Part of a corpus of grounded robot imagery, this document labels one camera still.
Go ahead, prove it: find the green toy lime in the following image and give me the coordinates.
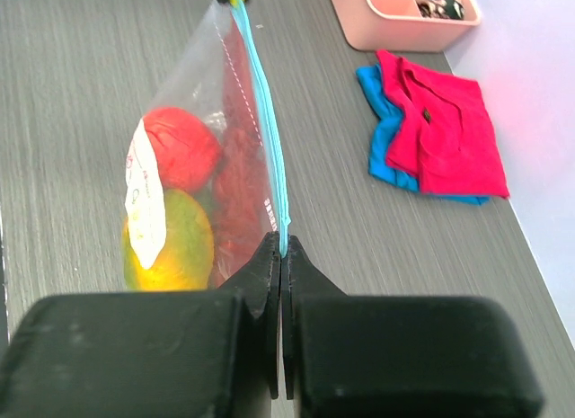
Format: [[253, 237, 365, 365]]
[[194, 187, 218, 223]]

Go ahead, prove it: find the red toy apple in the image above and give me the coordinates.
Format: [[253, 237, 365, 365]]
[[143, 107, 222, 193]]

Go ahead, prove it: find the blue folded cloth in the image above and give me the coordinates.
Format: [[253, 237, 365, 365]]
[[356, 60, 491, 205]]

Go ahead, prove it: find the clear zip top bag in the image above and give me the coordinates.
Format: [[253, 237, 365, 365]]
[[121, 0, 290, 291]]

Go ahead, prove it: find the pink compartment tray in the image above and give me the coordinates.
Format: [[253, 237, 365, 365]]
[[331, 0, 482, 53]]

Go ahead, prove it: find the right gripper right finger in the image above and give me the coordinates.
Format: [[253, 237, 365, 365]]
[[280, 236, 544, 417]]

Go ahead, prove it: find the red toy lobster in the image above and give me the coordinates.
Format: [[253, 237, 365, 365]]
[[212, 26, 270, 287]]

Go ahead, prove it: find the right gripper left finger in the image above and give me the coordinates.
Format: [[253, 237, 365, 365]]
[[1, 233, 280, 417]]

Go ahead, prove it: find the black dotted sock roll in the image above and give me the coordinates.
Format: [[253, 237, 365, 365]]
[[415, 0, 465, 21]]

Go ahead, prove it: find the yellow orange toy mango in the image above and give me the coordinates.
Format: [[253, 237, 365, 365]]
[[121, 189, 215, 291]]

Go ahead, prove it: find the red folded cloth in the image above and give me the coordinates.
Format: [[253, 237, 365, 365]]
[[376, 50, 509, 199]]

